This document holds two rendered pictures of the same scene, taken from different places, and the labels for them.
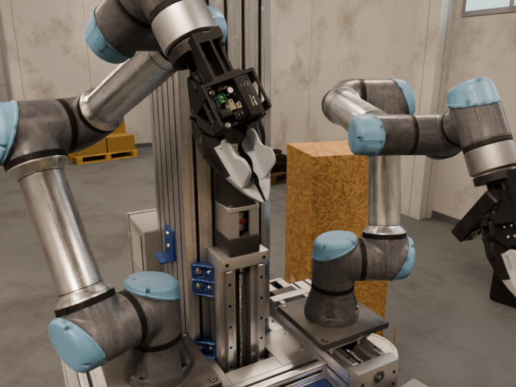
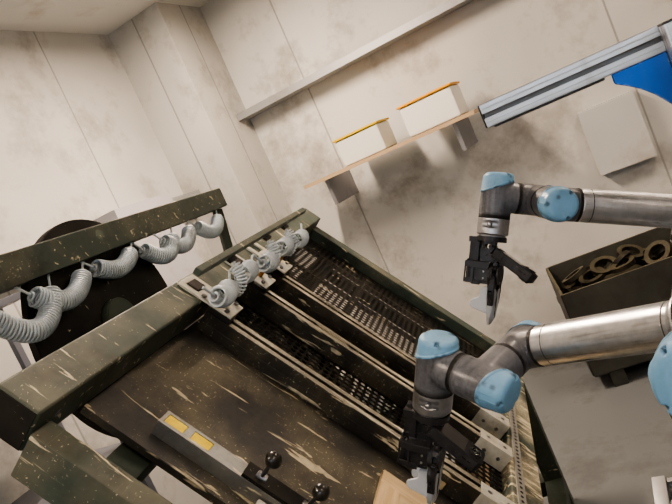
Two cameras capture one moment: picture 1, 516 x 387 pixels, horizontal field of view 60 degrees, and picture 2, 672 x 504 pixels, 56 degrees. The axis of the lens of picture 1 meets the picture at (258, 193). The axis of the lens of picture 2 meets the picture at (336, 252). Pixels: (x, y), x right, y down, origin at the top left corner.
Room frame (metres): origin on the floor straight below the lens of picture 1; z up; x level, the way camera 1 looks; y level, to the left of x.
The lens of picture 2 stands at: (1.63, -1.09, 2.02)
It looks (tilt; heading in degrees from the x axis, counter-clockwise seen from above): 6 degrees down; 145
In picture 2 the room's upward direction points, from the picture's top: 24 degrees counter-clockwise
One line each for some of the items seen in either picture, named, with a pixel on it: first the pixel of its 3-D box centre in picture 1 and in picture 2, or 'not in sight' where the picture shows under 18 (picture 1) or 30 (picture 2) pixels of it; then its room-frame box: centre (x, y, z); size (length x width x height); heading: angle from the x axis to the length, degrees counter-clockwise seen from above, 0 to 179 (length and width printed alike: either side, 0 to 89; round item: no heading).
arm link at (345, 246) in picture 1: (336, 258); not in sight; (1.11, -0.21, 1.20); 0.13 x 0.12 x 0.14; 93
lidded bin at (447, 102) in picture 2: not in sight; (434, 109); (-1.76, 2.67, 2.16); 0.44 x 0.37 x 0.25; 29
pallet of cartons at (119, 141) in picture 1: (99, 138); not in sight; (8.38, 2.99, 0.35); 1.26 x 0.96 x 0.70; 119
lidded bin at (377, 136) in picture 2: not in sight; (366, 142); (-2.30, 2.38, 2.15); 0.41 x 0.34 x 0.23; 29
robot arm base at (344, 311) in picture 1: (332, 297); not in sight; (1.11, -0.21, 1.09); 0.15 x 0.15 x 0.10
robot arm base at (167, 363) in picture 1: (157, 349); not in sight; (0.87, 0.23, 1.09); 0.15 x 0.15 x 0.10
